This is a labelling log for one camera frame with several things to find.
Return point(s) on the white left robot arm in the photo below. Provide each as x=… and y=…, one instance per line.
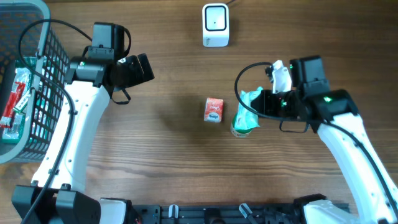
x=57, y=191

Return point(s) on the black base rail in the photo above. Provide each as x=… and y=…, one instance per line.
x=268, y=213

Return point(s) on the white green candy pack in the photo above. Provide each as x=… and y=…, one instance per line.
x=22, y=103

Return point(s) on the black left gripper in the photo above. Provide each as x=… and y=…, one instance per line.
x=139, y=76

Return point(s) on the green lid jar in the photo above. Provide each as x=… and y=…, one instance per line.
x=239, y=133

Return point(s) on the grey plastic shopping basket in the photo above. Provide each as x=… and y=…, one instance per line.
x=26, y=33

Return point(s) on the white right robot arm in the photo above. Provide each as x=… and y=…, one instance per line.
x=335, y=118

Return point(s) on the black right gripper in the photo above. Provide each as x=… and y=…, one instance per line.
x=266, y=96

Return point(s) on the red snack stick pack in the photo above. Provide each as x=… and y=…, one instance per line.
x=14, y=97

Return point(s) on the orange small snack box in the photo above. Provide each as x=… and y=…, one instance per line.
x=213, y=110

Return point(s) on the teal tissue pack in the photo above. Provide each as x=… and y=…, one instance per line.
x=246, y=119

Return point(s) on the white barcode scanner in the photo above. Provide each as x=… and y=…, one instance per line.
x=215, y=25

